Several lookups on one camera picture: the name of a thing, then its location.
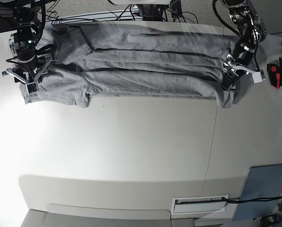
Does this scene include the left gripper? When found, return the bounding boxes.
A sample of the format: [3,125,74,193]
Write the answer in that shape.
[221,53,257,90]

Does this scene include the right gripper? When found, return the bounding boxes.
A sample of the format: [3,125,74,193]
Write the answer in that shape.
[2,54,57,84]

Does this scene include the grey T-shirt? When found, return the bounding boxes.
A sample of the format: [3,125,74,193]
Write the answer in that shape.
[19,24,238,108]

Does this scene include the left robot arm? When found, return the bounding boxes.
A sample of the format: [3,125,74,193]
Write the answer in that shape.
[212,0,267,90]

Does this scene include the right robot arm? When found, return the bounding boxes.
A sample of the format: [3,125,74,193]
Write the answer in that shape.
[6,0,54,84]

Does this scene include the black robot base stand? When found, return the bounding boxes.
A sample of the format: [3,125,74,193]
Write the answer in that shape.
[133,4,168,22]

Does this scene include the black orange bar clamp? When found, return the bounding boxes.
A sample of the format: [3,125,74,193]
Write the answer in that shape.
[267,58,282,89]

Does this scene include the blue grey flat board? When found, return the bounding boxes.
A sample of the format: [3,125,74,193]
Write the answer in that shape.
[232,164,282,221]

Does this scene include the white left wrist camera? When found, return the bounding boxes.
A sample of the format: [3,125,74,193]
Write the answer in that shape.
[251,70,266,84]

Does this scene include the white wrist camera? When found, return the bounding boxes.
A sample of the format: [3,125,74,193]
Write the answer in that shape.
[26,82,38,94]
[251,70,266,84]

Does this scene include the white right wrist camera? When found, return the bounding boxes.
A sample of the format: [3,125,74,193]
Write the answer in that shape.
[26,82,38,94]

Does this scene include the black cable on table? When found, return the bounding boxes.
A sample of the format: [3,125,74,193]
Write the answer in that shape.
[221,194,282,204]

